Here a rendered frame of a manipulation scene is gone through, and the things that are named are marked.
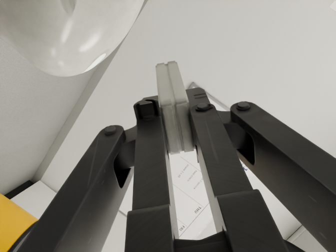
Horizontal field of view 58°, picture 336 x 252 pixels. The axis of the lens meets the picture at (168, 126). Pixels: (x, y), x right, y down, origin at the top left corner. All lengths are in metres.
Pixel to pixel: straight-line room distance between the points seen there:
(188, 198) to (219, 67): 1.50
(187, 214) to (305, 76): 1.95
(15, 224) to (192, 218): 1.86
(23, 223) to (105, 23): 2.66
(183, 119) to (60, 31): 0.12
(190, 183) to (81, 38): 3.27
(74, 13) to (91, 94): 3.34
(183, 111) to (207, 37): 3.03
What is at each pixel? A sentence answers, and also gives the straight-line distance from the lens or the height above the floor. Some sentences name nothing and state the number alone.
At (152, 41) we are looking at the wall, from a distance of 3.27.
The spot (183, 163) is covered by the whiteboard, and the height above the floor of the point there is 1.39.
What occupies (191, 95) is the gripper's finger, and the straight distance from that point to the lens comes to 0.17.
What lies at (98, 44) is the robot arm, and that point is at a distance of 0.26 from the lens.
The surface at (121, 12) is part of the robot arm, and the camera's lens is 0.26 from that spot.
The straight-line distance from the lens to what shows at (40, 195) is 4.01.
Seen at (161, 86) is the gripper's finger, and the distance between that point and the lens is 0.17.
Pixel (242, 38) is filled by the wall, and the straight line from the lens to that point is 3.16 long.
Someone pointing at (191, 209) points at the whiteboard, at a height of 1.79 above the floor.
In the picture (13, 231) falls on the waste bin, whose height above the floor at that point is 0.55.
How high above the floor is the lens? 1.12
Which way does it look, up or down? 2 degrees down
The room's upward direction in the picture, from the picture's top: 127 degrees clockwise
